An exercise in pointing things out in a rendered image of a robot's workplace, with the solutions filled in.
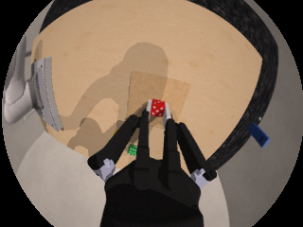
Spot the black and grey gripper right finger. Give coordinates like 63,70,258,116
163,102,217,193

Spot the red die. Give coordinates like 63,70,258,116
151,99,166,117

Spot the tan square mat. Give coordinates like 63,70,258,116
127,71,191,129

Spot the green die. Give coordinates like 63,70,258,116
127,144,137,156

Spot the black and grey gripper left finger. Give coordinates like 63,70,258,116
87,100,152,191

